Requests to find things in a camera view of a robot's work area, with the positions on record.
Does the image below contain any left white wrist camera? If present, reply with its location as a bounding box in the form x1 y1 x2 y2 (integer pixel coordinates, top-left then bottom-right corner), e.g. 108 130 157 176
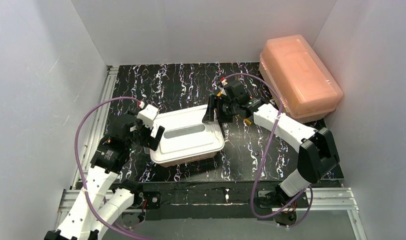
137 102 159 129

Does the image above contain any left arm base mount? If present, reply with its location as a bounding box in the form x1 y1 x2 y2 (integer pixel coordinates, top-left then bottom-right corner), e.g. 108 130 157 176
114 191 161 231

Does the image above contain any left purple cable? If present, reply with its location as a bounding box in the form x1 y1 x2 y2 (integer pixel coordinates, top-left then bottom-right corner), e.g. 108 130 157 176
74 96 154 240

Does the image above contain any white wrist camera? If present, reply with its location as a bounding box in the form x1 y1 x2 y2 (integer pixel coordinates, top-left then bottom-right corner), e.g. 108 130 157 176
137 102 159 129
218 77 229 98

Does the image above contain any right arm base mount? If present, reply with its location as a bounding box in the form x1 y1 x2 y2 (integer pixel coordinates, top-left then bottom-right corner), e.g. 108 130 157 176
255 190 313 228

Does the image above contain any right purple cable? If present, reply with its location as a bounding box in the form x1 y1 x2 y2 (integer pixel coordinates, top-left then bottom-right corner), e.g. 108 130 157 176
222 72 314 229

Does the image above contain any white box lid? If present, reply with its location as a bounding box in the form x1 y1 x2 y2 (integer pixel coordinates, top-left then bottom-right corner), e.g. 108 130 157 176
152 104 225 153

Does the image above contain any large pink storage box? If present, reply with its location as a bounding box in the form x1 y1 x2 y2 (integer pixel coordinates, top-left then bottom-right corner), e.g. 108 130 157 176
259 34 343 123

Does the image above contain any purple cable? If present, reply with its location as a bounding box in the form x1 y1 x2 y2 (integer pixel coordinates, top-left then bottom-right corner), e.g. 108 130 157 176
74 96 154 240
222 72 314 229

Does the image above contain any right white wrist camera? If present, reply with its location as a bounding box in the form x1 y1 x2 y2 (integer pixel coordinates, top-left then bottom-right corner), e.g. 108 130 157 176
218 77 229 98

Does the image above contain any pink plastic bin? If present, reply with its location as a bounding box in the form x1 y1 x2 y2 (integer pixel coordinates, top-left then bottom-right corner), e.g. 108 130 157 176
150 147 223 168

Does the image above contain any aluminium frame rail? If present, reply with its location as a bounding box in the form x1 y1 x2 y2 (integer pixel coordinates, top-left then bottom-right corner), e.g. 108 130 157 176
55 187 367 240

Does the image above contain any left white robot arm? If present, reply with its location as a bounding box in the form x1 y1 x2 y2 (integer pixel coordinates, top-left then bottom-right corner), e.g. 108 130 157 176
44 110 165 240

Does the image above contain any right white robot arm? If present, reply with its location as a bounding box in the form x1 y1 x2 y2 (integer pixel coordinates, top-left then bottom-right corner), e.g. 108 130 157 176
202 80 340 199

